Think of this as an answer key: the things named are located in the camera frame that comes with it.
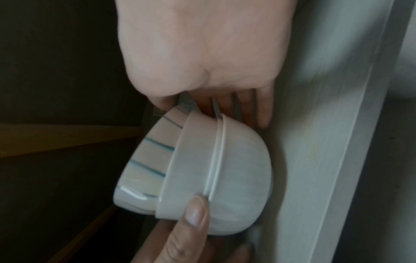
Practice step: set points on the person's right hand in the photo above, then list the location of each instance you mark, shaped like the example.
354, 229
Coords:
201, 46

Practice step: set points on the person's left hand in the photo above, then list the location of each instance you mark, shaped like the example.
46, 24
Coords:
182, 244

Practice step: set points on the white ceramic bowl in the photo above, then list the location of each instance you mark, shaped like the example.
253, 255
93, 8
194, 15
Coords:
242, 174
191, 167

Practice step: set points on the blue striped ceramic bowl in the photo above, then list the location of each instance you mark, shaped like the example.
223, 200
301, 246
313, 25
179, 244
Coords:
146, 164

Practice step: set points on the wooden shelf board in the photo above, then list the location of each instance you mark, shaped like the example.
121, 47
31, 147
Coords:
65, 138

